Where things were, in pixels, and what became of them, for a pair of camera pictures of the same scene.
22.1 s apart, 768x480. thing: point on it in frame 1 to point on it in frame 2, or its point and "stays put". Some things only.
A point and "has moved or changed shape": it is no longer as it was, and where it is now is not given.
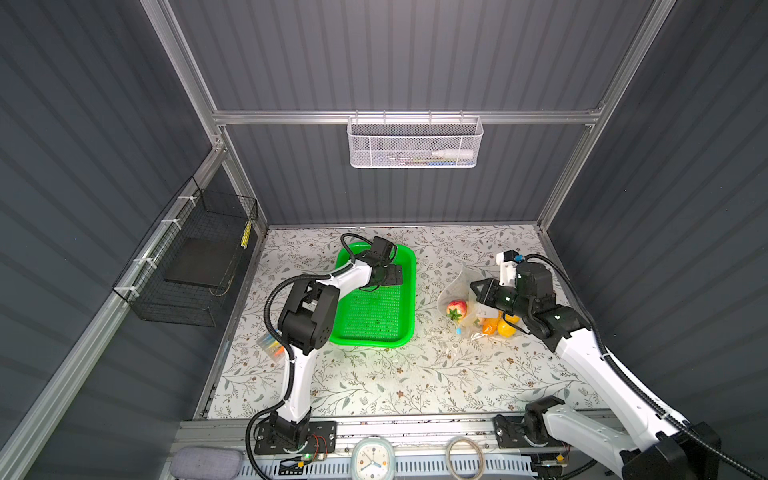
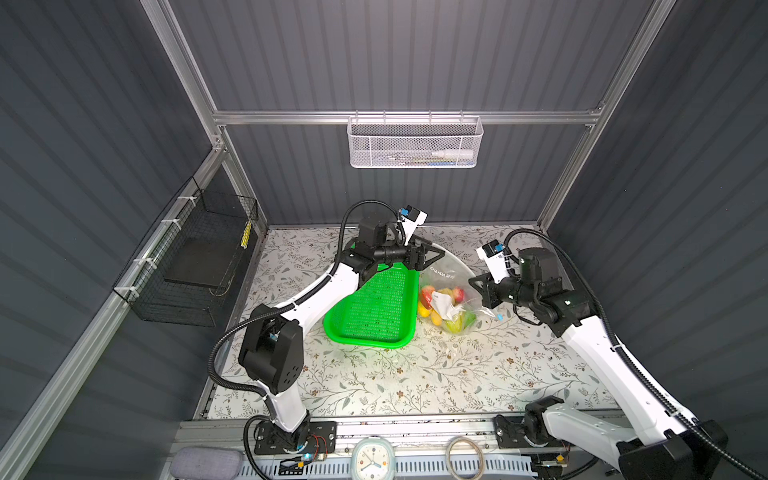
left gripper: x=394 y=275 to x=417 y=263
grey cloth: x=205 y=463 stays put
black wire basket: x=182 y=276 stays put
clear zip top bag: x=458 y=304 has moved or changed shape
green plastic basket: x=377 y=318 stays put
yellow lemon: x=505 y=329 to x=435 y=317
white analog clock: x=373 y=458 stays put
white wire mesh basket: x=415 y=141 stays put
